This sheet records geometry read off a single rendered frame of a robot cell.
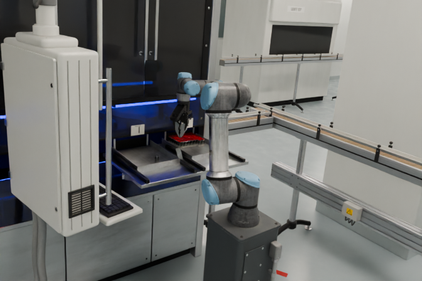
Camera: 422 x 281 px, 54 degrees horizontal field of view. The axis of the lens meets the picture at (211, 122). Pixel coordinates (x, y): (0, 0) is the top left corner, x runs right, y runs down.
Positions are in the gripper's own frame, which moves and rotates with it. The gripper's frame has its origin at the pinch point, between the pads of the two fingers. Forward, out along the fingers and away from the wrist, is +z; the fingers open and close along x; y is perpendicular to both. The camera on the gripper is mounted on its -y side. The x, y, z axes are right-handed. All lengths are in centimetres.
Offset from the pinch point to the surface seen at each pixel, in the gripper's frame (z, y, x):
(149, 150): 14.1, 3.1, 21.0
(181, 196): 50, 25, 8
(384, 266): 102, 93, -127
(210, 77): -28.0, 38.1, -0.7
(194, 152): 14.1, 15.4, -3.5
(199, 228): 79, 39, -1
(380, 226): 54, 57, -116
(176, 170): 14.4, -15.2, -6.6
